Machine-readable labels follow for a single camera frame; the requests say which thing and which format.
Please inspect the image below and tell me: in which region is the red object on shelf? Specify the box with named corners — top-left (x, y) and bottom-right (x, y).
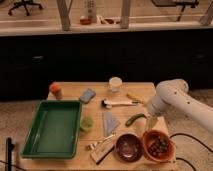
top-left (80, 16), bottom-right (92, 25)

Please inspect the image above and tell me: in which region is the grey triangular cloth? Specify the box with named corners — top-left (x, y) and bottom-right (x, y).
top-left (102, 112), bottom-right (120, 137)

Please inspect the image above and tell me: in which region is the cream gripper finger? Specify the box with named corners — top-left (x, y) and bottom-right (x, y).
top-left (145, 116), bottom-right (158, 131)

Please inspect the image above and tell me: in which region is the green plastic tray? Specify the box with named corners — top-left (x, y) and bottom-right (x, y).
top-left (21, 100), bottom-right (82, 159)

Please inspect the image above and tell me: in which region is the yellow banana toy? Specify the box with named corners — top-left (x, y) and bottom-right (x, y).
top-left (127, 93), bottom-right (146, 105)

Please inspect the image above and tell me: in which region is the black stand post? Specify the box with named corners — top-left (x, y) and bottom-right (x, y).
top-left (5, 138), bottom-right (14, 171)

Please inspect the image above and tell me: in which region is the orange bowl with nuts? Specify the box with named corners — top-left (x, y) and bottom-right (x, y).
top-left (141, 130), bottom-right (174, 163)

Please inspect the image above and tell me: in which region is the white handled brush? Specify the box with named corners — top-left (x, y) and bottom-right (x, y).
top-left (101, 99), bottom-right (137, 109)

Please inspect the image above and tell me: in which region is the black office chair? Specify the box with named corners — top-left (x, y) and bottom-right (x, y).
top-left (8, 0), bottom-right (43, 16)

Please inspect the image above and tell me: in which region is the green pepper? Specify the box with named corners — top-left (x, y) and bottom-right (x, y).
top-left (125, 113), bottom-right (147, 127)

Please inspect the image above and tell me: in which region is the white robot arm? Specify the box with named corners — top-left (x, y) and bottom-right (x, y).
top-left (147, 79), bottom-right (213, 135)

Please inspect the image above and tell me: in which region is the wooden block with black edge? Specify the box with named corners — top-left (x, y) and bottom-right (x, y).
top-left (90, 140), bottom-right (114, 164)

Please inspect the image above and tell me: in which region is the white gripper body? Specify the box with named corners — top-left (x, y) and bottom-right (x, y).
top-left (147, 97), bottom-right (166, 117)

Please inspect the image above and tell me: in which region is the silver fork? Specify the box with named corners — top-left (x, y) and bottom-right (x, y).
top-left (85, 133), bottom-right (116, 150)

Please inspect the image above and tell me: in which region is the black cable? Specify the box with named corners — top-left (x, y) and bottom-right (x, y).
top-left (169, 132), bottom-right (213, 171)

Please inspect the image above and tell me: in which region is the small green cup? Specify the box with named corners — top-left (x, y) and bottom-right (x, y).
top-left (80, 117), bottom-right (93, 132)

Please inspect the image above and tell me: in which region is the blue sponge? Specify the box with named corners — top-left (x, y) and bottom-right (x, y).
top-left (79, 88), bottom-right (96, 104)

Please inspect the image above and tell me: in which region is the dark maroon bowl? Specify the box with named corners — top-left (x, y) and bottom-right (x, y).
top-left (115, 134), bottom-right (142, 163)

